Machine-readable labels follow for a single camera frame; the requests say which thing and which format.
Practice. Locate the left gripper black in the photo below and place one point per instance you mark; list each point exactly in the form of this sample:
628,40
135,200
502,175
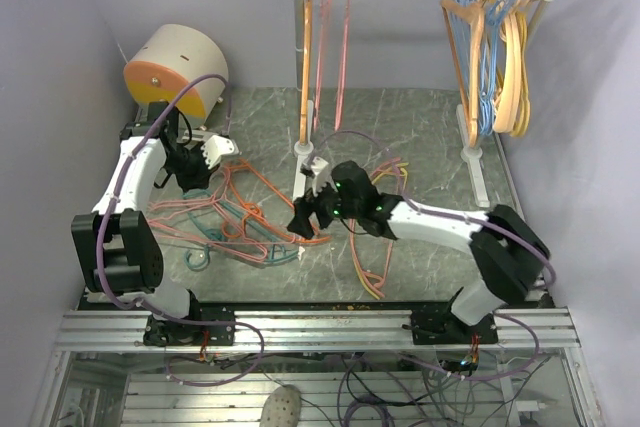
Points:
198,181

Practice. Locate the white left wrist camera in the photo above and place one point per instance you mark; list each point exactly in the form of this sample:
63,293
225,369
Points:
216,148

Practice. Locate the teal plastic hanger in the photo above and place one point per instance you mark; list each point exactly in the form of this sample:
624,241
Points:
208,220

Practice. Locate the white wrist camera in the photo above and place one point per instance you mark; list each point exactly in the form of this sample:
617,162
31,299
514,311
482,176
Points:
319,171
216,148

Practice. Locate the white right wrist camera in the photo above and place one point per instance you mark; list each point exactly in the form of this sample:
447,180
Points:
319,171

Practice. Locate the white perforated shoe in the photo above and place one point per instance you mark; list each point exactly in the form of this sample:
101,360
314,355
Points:
282,408

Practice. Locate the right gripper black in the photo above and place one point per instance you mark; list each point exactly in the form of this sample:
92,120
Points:
303,207

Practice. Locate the brown wooden hanger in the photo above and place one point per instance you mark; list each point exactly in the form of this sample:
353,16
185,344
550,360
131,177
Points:
306,64

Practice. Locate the hung beige hangers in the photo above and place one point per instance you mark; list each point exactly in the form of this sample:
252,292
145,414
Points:
502,122

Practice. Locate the orange plastic hanger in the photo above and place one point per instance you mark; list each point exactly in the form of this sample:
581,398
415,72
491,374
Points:
270,197

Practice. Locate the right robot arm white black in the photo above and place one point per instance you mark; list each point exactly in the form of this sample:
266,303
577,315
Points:
509,256

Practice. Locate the hung yellow hangers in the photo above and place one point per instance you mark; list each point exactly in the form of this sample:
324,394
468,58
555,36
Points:
513,87

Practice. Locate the pink plastic curved hanger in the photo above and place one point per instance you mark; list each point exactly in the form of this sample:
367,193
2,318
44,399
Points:
365,274

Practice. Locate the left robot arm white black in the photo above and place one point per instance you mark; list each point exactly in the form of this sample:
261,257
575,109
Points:
115,242

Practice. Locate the aluminium mounting rail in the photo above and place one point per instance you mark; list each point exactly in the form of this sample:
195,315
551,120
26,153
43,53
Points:
320,331

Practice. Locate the hung blue hangers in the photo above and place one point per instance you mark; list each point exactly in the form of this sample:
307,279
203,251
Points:
491,57

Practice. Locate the round beige drawer box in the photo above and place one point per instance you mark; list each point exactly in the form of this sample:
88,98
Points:
171,58

